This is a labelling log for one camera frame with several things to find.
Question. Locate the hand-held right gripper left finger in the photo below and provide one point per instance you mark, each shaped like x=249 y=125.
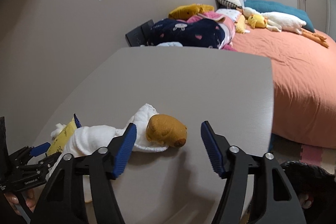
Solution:
x=126 y=150

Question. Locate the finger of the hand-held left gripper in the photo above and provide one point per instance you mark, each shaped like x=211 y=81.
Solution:
x=40 y=148
x=77 y=122

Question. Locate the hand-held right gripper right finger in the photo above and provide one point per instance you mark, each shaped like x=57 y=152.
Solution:
x=212 y=150

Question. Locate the yellow printed packet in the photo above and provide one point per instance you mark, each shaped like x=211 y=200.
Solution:
x=63 y=136

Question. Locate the white cloth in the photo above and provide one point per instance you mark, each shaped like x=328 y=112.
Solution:
x=97 y=134

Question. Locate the brown bear plush toy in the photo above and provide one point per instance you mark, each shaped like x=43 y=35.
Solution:
x=165 y=129

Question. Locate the person's left hand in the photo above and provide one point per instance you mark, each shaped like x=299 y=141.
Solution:
x=29 y=200

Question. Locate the small white plush toy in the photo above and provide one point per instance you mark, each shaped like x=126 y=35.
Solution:
x=57 y=130

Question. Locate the pink foam floor mat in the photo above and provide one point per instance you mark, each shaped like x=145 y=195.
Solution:
x=317 y=155

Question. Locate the red white small toy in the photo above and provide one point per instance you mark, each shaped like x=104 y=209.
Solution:
x=306 y=201

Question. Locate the orange bed sheet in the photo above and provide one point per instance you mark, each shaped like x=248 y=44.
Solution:
x=296 y=77

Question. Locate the light blue cloth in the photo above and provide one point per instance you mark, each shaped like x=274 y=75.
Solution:
x=170 y=44

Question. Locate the navy patterned blanket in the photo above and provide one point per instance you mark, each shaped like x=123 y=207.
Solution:
x=189 y=32

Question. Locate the pink blanket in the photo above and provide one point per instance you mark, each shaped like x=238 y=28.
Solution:
x=228 y=27

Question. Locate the yellow dotted pillow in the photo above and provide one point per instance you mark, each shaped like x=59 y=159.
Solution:
x=240 y=26

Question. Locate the yellow duck plush toy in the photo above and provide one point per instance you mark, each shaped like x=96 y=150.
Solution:
x=257 y=20

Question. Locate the white dotted pillow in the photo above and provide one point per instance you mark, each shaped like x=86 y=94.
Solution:
x=231 y=13

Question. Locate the white goose plush toy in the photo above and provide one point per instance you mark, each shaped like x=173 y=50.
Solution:
x=281 y=20

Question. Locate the black wall panel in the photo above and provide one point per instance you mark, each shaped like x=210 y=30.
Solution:
x=137 y=35

